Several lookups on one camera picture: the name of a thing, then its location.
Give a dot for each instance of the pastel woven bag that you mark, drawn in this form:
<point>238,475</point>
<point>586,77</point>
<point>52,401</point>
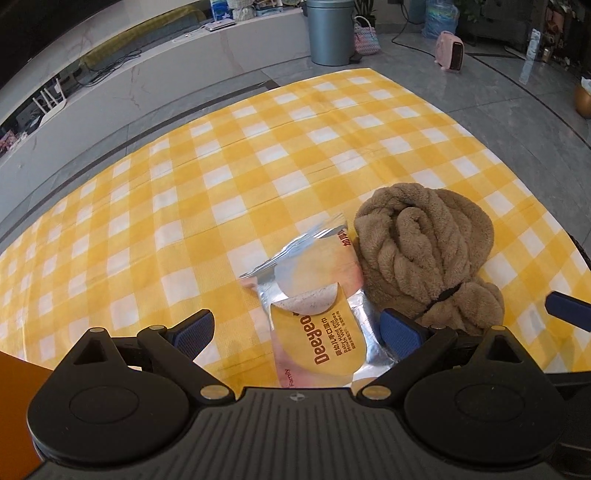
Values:
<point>367,41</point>

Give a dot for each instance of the yellow silver wipes packet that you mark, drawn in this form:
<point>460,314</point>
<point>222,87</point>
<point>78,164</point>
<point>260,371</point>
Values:
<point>318,350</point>

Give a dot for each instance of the brown plush towel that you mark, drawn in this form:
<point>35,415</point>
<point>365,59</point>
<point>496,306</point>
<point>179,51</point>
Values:
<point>429,240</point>

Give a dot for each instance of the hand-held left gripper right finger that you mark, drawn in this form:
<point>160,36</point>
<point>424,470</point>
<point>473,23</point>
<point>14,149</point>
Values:
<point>399,334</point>

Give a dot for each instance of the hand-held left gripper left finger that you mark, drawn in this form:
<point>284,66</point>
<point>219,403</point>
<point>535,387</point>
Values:
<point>196,332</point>

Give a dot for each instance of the dark cabinet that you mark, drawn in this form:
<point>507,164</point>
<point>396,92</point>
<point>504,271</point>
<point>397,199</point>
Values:
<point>508,18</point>

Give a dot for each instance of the golden round pot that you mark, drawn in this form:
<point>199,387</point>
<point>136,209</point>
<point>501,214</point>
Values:
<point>584,99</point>

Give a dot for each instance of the blue tissue pack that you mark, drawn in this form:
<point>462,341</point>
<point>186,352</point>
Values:
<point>222,9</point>

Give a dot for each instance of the pink box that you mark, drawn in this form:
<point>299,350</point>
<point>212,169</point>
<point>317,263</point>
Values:
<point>9,141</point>

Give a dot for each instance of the blue water bottle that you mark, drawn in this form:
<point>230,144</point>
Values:
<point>441,18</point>

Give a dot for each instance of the grey metal trash can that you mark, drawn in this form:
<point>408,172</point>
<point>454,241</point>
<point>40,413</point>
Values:
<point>328,32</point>

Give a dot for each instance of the flat silver laptop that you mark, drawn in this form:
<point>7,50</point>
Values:
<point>221,25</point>

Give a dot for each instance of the white router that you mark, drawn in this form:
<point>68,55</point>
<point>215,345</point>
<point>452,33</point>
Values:
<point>56,105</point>

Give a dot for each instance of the white marble television console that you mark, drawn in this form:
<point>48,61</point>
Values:
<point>161,78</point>

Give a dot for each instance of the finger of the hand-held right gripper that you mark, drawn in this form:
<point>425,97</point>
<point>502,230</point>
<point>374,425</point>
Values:
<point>568,309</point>
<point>584,251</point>

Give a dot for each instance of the pink space heater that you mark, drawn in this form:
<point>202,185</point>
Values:
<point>450,50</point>

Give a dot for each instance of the yellow checked mat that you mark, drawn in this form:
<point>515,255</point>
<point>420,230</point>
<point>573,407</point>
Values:
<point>231,184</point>

